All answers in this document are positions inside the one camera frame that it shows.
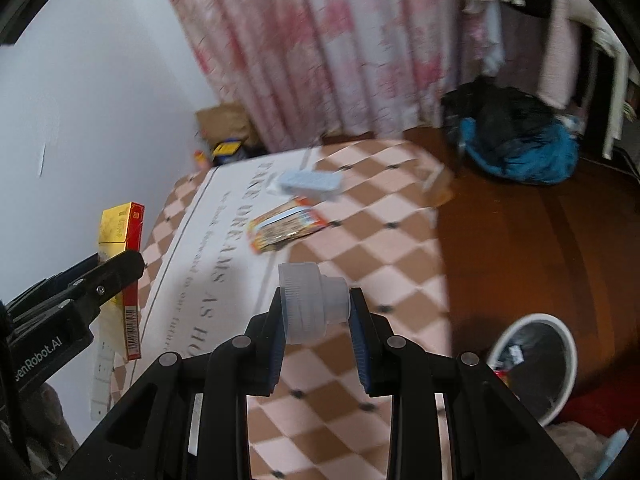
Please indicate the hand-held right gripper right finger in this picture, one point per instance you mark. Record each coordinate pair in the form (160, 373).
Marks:
(359, 350)

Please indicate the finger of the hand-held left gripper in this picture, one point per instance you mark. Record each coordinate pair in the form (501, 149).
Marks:
(117, 270)
(60, 275)

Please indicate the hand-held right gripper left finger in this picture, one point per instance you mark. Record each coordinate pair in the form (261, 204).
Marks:
(277, 360)

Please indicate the small white plastic bottle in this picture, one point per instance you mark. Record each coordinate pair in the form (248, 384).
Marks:
(305, 305)

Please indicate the white round trash bin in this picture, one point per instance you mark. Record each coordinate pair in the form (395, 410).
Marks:
(537, 360)

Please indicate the white power strip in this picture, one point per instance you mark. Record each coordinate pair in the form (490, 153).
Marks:
(101, 360)

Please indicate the checkered brown tablecloth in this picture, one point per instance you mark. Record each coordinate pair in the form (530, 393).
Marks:
(380, 280)

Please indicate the colourful snack wrapper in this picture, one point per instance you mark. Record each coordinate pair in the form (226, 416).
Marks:
(287, 225)

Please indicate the small orange bottle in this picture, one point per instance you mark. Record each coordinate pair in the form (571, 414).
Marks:
(201, 157)

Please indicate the yellow blue box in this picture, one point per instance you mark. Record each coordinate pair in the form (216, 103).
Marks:
(227, 152)

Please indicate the white blue long box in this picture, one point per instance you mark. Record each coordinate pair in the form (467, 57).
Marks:
(307, 184)

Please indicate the brown paper bag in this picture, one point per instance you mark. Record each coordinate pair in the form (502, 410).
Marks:
(225, 120)

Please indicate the light blue cloth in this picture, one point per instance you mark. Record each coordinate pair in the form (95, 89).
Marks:
(612, 455)

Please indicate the pink floral curtain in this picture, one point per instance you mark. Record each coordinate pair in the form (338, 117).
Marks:
(320, 40)

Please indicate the light blue hanging garment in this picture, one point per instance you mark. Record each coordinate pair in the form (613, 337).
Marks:
(492, 30)

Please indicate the pink fuzzy robe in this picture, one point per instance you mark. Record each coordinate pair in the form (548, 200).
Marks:
(562, 50)

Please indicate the white puffer jacket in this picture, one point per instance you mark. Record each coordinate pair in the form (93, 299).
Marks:
(607, 35)

